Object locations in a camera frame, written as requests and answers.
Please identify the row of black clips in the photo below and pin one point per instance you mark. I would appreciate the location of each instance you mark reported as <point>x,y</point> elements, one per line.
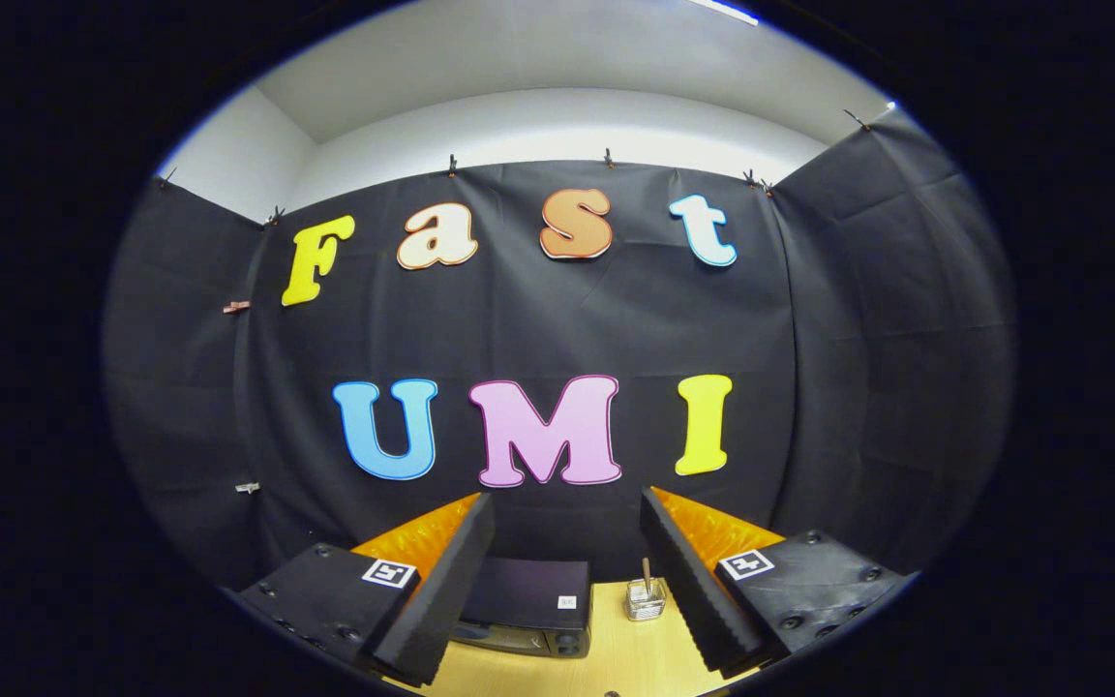
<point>452,166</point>

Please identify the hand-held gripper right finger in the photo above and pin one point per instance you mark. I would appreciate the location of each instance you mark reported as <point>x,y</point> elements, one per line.
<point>688,590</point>

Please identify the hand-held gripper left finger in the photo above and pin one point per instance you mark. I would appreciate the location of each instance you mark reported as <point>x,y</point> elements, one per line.
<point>441,590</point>

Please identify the black backdrop cloth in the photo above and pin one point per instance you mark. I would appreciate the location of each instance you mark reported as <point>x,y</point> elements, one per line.
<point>538,319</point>

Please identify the black toaster oven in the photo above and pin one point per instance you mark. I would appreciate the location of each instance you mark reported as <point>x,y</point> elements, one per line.
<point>528,590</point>

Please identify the glass jar with stick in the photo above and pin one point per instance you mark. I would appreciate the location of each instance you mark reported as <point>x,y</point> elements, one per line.
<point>645,602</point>

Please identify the long ceiling light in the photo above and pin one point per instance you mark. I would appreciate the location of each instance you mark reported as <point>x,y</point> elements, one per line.
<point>727,10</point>

